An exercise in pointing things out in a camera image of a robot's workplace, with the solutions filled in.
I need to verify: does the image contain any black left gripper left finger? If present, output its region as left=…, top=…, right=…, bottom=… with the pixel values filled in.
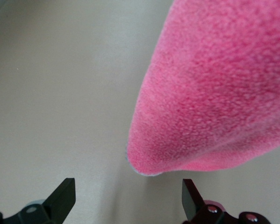
left=0, top=177, right=76, bottom=224

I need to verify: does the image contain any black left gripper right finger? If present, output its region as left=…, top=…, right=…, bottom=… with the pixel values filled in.
left=181, top=178, right=270, bottom=224

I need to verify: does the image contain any pink towel with grey back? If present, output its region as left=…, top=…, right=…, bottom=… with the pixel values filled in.
left=125, top=0, right=280, bottom=177

